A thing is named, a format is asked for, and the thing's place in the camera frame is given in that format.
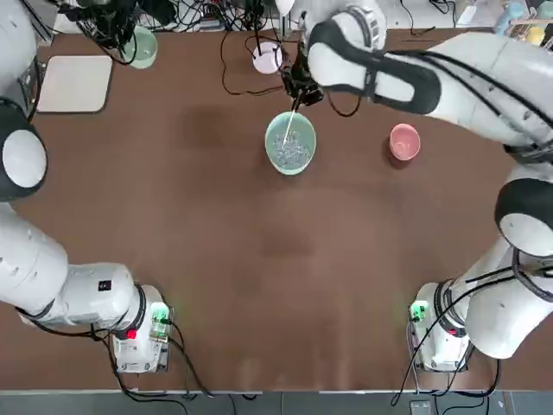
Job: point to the grey power socket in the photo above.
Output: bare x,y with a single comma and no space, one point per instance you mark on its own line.
421,407

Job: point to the small green bowl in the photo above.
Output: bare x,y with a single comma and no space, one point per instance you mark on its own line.
144,52

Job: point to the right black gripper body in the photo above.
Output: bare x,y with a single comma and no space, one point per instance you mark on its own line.
302,69

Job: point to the wooden rack rod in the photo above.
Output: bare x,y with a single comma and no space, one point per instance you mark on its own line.
527,20

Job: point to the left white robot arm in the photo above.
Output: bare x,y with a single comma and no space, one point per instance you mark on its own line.
26,259

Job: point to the pink bowl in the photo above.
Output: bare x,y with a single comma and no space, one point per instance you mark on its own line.
406,144

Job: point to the clear plastic crystals pile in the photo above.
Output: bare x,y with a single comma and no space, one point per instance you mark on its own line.
294,151

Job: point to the yellow cup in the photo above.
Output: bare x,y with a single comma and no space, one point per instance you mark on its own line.
535,34

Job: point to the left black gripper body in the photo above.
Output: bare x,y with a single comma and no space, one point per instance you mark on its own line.
112,23

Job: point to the large green bowl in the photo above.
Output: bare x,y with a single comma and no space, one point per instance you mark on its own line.
271,149

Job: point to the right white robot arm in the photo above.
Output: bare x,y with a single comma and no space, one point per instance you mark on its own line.
475,65

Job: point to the grey square pad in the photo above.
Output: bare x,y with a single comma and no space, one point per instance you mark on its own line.
73,84

